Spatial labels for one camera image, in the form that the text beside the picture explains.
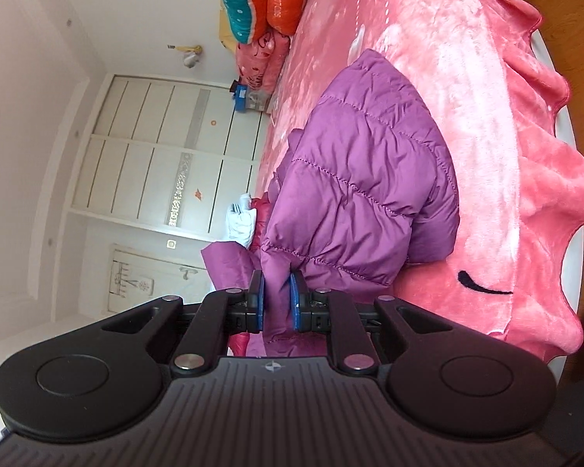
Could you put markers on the hanging wall ornament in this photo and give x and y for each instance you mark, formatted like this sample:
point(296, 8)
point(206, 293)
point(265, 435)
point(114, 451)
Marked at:
point(190, 56)

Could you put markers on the white light switch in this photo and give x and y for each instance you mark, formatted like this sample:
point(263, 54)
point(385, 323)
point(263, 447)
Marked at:
point(171, 243)

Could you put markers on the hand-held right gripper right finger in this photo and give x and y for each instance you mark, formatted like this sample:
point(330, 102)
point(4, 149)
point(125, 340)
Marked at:
point(297, 301)

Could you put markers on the white room door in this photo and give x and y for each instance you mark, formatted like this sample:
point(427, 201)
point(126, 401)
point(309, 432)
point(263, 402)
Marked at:
point(146, 277)

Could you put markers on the clear plastic bag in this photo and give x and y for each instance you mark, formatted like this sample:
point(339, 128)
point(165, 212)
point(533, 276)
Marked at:
point(262, 99)

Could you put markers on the blue shoe box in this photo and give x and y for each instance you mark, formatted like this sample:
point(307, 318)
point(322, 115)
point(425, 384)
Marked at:
point(240, 99)

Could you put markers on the pink heart print folded blanket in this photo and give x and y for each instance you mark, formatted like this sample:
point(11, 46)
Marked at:
point(255, 61)

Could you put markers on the pink bed with blanket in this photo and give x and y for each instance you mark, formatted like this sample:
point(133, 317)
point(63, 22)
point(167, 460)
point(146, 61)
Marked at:
point(491, 131)

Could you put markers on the grey shoe box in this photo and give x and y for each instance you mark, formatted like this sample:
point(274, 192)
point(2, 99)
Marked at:
point(253, 106)

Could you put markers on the purple down jacket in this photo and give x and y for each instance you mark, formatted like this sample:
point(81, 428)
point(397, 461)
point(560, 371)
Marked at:
point(360, 180)

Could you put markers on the teal dotted folded quilt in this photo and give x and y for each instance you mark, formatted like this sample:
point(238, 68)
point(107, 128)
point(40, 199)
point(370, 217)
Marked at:
point(233, 5)

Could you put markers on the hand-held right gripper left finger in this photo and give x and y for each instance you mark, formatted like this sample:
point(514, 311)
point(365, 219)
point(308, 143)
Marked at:
point(256, 304)

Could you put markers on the yellow covered headboard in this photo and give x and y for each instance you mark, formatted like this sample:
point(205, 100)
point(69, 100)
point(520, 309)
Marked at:
point(226, 34)

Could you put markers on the white sliding door wardrobe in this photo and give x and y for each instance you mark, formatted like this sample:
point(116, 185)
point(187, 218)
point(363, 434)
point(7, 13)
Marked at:
point(141, 170)

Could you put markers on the light blue down jacket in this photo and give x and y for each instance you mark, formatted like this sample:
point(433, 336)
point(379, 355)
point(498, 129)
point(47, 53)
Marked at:
point(241, 228)

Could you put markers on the person's dark clothing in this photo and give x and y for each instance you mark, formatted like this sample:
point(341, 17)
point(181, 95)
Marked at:
point(581, 428)

